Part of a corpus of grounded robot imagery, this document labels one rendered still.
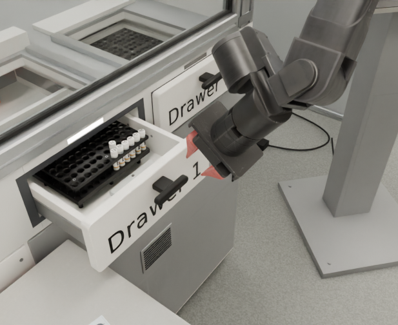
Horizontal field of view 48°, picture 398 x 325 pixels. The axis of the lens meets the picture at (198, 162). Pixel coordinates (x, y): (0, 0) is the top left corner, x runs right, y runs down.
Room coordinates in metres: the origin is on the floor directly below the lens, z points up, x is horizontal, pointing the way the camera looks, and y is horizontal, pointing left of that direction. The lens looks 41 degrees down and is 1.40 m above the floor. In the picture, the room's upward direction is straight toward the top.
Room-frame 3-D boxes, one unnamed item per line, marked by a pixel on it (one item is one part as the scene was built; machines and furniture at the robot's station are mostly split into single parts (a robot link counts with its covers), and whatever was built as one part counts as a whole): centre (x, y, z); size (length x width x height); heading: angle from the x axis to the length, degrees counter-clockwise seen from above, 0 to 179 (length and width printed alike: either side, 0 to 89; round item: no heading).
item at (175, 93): (0.87, 0.00, 0.87); 0.29 x 0.02 x 0.11; 143
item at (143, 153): (0.65, 0.23, 0.87); 0.22 x 0.18 x 0.06; 53
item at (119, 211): (0.53, 0.07, 0.87); 0.29 x 0.02 x 0.11; 143
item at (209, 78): (0.86, -0.02, 0.91); 0.07 x 0.04 x 0.01; 143
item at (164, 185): (0.52, 0.05, 0.91); 0.07 x 0.04 x 0.01; 143
